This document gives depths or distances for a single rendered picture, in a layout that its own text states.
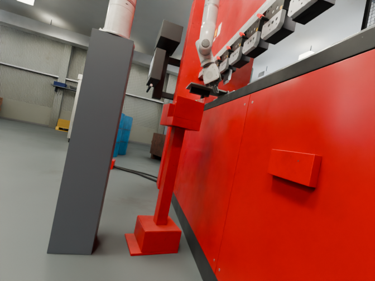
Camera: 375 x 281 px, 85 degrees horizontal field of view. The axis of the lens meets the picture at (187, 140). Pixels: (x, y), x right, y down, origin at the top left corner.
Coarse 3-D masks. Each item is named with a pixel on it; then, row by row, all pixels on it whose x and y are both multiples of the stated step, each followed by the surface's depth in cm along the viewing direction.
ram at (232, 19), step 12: (228, 0) 177; (240, 0) 148; (252, 0) 126; (264, 0) 110; (228, 12) 170; (240, 12) 143; (252, 12) 122; (264, 12) 108; (228, 24) 164; (240, 24) 138; (216, 36) 194; (228, 36) 158; (216, 48) 186
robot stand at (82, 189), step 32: (96, 32) 89; (96, 64) 90; (128, 64) 94; (96, 96) 90; (96, 128) 91; (96, 160) 92; (64, 192) 89; (96, 192) 92; (64, 224) 90; (96, 224) 93
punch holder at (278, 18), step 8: (280, 0) 94; (288, 0) 91; (272, 8) 99; (288, 8) 91; (272, 16) 98; (280, 16) 90; (288, 16) 91; (264, 24) 104; (272, 24) 96; (280, 24) 91; (288, 24) 92; (264, 32) 102; (272, 32) 96; (280, 32) 95; (288, 32) 94; (272, 40) 102; (280, 40) 101
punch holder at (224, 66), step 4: (224, 52) 159; (228, 52) 150; (224, 56) 157; (228, 56) 149; (224, 60) 154; (228, 60) 149; (220, 64) 162; (224, 64) 152; (228, 64) 149; (220, 68) 160; (224, 68) 151; (228, 68) 150; (232, 68) 150; (236, 68) 151; (220, 72) 160; (224, 72) 159; (232, 72) 156
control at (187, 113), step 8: (168, 104) 112; (176, 104) 102; (184, 104) 104; (192, 104) 106; (200, 104) 108; (168, 112) 110; (176, 112) 102; (184, 112) 104; (192, 112) 106; (200, 112) 108; (168, 120) 107; (176, 120) 103; (184, 120) 104; (192, 120) 106; (200, 120) 108; (184, 128) 110; (192, 128) 107
